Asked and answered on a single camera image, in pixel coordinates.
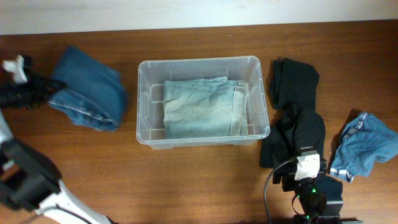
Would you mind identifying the dark blue jeans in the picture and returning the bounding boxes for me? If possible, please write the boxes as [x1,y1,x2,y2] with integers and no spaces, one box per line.
[48,46,127,131]

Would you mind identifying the blue shorts with plaid trim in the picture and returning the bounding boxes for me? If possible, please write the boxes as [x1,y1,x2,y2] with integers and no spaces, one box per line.
[330,112,397,183]

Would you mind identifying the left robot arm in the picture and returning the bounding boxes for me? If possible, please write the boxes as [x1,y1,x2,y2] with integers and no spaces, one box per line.
[1,55,113,224]

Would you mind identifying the black garment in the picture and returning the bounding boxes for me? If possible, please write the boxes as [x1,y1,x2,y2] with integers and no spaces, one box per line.
[259,104,326,168]
[269,58,320,110]

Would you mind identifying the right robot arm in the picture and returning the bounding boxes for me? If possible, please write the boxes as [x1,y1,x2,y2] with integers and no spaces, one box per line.
[267,147,363,224]

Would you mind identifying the right black camera cable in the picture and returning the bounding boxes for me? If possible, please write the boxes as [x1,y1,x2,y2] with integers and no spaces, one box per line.
[263,159,295,224]

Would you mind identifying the clear plastic storage bin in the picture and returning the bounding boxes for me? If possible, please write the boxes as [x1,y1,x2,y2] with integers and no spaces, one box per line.
[136,56,271,149]

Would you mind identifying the light grey jeans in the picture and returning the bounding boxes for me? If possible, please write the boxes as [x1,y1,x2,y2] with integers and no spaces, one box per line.
[163,77,249,139]

